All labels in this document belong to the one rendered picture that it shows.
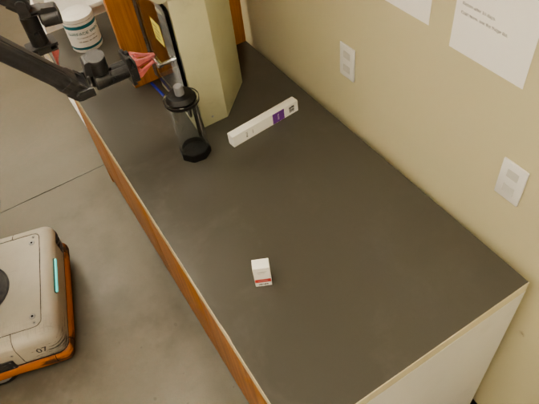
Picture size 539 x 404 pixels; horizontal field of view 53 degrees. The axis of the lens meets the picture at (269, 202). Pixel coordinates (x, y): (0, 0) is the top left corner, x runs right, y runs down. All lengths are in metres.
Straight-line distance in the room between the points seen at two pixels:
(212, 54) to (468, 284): 1.01
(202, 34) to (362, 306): 0.92
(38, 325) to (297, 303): 1.30
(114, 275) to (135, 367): 0.52
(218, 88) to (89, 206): 1.49
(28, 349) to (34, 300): 0.20
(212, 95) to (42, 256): 1.19
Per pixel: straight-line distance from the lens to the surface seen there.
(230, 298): 1.41
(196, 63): 1.73
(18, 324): 2.45
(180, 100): 1.61
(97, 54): 1.70
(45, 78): 1.67
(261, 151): 1.75
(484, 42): 1.27
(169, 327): 2.52
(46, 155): 3.56
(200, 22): 1.68
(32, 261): 2.62
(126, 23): 2.02
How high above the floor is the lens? 2.14
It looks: 49 degrees down
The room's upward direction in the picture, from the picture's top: 9 degrees counter-clockwise
